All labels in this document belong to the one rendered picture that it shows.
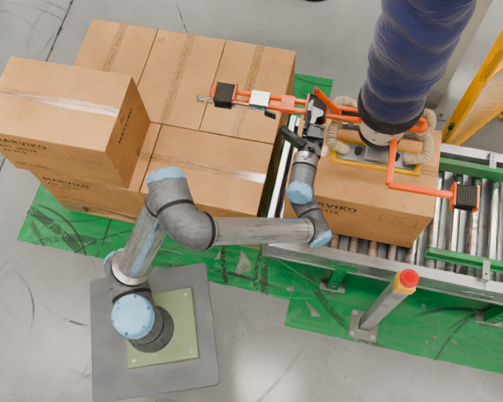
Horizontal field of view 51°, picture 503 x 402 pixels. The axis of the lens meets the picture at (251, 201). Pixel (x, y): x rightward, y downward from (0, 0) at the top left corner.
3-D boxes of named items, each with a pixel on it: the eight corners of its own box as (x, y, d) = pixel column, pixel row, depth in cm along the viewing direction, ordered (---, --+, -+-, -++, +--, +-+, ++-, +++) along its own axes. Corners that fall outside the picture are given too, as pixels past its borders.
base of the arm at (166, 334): (174, 350, 209) (168, 346, 200) (127, 355, 210) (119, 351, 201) (173, 303, 217) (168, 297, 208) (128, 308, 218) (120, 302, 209)
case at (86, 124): (151, 121, 277) (132, 75, 241) (128, 189, 263) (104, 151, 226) (44, 103, 284) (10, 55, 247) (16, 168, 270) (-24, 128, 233)
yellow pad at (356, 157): (421, 154, 202) (425, 147, 197) (418, 177, 198) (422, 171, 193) (332, 139, 205) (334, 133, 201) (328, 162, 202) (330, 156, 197)
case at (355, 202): (418, 171, 260) (442, 131, 223) (409, 248, 245) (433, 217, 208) (298, 150, 267) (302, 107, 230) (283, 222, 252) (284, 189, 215)
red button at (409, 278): (417, 273, 195) (421, 269, 191) (416, 291, 192) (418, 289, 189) (398, 269, 196) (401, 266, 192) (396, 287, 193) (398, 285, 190)
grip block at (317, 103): (329, 104, 200) (330, 95, 195) (325, 126, 197) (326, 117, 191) (306, 100, 201) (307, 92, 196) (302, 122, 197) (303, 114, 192)
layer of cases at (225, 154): (293, 92, 328) (296, 50, 292) (259, 241, 292) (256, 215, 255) (112, 61, 343) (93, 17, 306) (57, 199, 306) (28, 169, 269)
